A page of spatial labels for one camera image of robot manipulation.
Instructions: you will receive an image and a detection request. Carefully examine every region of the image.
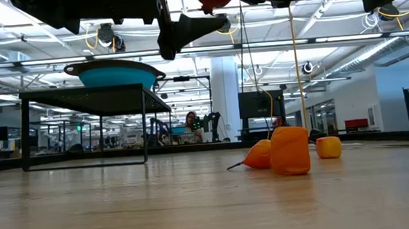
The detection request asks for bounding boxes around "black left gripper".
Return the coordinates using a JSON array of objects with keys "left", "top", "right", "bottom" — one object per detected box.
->
[{"left": 109, "top": 0, "right": 233, "bottom": 65}]

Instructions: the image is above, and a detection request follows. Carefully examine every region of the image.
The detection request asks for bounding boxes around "small orange stemmed fruit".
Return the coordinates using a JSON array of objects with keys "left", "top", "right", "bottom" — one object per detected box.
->
[
  {"left": 314, "top": 135, "right": 344, "bottom": 161},
  {"left": 224, "top": 139, "right": 274, "bottom": 173}
]

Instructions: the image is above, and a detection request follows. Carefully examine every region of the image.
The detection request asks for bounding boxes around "white column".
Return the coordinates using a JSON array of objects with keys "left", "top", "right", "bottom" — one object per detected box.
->
[{"left": 208, "top": 55, "right": 244, "bottom": 144}]

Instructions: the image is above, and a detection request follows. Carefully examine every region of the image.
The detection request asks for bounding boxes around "blue grey collapsible colander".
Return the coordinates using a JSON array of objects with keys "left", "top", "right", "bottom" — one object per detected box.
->
[{"left": 62, "top": 55, "right": 169, "bottom": 98}]

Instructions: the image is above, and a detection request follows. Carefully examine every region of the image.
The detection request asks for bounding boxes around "person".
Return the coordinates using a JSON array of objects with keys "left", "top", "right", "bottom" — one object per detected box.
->
[{"left": 183, "top": 109, "right": 205, "bottom": 144}]

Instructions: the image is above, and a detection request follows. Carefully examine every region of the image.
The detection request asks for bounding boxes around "black monitor on stand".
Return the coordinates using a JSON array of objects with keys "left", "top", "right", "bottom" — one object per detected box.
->
[{"left": 237, "top": 88, "right": 288, "bottom": 141}]

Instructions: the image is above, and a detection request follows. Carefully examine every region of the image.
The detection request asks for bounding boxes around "black mesh shelf riser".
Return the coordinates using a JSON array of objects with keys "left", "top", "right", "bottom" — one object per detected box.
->
[{"left": 15, "top": 80, "right": 177, "bottom": 175}]

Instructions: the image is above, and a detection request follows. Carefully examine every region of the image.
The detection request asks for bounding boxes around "red box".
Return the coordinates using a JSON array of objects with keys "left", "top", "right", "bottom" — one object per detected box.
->
[{"left": 344, "top": 117, "right": 370, "bottom": 131}]

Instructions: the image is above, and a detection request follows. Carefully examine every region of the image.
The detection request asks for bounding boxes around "black hanging coiled cable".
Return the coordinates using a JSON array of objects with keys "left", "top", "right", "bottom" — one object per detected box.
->
[{"left": 233, "top": 0, "right": 262, "bottom": 95}]

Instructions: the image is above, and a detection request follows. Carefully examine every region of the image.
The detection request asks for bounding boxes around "black robot station frame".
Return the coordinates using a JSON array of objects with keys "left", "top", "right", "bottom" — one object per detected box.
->
[{"left": 152, "top": 73, "right": 218, "bottom": 148}]

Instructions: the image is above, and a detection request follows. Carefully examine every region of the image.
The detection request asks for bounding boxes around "yellow hanging cable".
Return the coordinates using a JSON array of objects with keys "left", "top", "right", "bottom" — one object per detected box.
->
[{"left": 284, "top": 0, "right": 327, "bottom": 145}]

